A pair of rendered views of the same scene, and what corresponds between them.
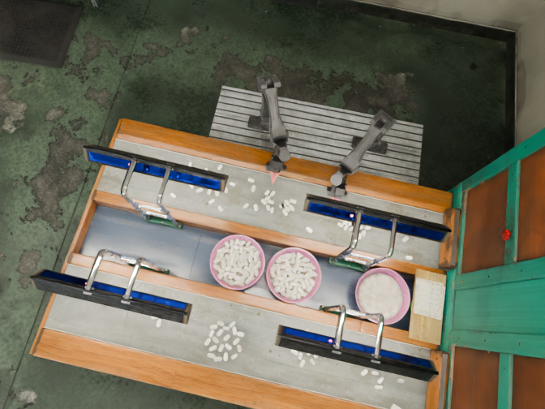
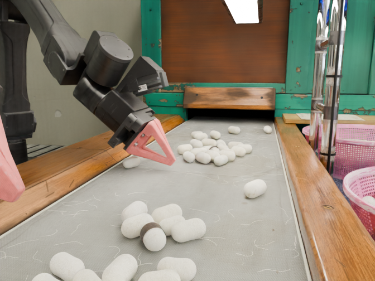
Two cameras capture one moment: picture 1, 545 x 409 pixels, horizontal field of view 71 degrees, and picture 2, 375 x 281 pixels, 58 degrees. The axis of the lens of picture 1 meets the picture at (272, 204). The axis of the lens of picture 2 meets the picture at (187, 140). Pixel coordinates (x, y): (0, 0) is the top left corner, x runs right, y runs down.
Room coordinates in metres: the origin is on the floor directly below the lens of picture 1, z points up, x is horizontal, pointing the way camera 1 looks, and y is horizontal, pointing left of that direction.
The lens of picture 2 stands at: (0.49, 0.24, 0.90)
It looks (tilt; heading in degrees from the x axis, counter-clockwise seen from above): 11 degrees down; 279
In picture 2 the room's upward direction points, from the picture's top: straight up
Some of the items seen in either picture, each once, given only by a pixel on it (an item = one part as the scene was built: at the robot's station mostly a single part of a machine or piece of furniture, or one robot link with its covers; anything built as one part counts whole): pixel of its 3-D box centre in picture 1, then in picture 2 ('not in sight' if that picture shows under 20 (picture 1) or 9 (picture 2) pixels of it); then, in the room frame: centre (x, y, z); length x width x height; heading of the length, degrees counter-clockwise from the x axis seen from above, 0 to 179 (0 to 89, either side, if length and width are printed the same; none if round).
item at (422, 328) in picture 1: (427, 305); (341, 119); (0.19, -0.82, 0.77); 0.33 x 0.15 x 0.01; 177
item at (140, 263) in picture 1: (130, 279); not in sight; (0.08, 0.56, 0.90); 0.20 x 0.19 x 0.45; 87
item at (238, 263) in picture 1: (238, 262); not in sight; (0.25, 0.12, 0.72); 0.24 x 0.24 x 0.06
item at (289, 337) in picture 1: (355, 353); not in sight; (-0.06, -0.41, 1.08); 0.62 x 0.08 x 0.07; 87
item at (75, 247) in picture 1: (87, 229); not in sight; (0.30, 0.92, 0.66); 1.22 x 0.02 x 0.16; 177
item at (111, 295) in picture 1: (111, 295); not in sight; (0.00, 0.56, 1.08); 0.62 x 0.08 x 0.07; 87
